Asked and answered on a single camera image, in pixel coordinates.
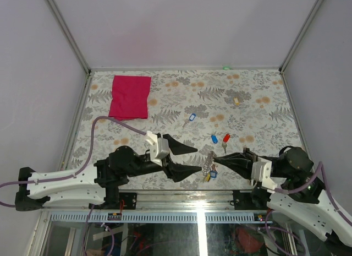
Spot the metal front rail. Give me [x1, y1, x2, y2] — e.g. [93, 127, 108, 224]
[43, 190, 268, 224]

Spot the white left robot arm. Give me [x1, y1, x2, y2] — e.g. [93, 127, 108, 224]
[15, 133, 202, 211]

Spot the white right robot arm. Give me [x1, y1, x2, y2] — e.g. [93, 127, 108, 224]
[214, 146, 351, 255]

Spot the blue tag key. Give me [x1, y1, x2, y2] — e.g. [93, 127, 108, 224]
[211, 134, 218, 144]
[210, 171, 218, 178]
[182, 113, 196, 128]

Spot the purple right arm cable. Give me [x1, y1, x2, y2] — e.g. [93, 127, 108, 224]
[274, 161, 352, 226]

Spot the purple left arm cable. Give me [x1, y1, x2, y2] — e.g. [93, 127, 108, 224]
[0, 116, 148, 209]

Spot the grey keyring with yellow handle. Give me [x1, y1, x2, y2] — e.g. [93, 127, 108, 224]
[202, 151, 217, 182]

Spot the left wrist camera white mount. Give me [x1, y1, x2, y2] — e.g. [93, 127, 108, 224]
[145, 131, 169, 167]

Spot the loose red tag key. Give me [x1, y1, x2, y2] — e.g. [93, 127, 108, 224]
[221, 134, 230, 155]

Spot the pink folded cloth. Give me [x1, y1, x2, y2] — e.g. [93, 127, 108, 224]
[108, 75, 151, 121]

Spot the aluminium enclosure frame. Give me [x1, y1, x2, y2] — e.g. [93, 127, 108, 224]
[27, 0, 352, 256]

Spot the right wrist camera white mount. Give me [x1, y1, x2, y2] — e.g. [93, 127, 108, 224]
[250, 157, 278, 193]

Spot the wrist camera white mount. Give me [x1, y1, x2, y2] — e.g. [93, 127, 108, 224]
[250, 157, 278, 193]
[145, 131, 169, 167]

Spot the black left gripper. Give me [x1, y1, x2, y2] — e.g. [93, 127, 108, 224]
[128, 136, 203, 182]

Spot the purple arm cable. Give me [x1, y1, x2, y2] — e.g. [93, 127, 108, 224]
[0, 116, 148, 209]
[274, 161, 352, 226]

